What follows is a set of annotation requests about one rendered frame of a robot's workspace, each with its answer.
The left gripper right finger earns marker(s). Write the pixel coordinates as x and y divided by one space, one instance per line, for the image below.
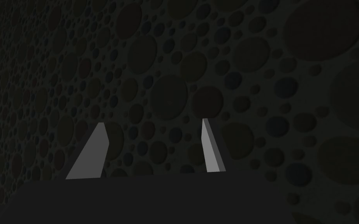
212 153

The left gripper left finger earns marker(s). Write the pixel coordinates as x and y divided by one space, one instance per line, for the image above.
89 156

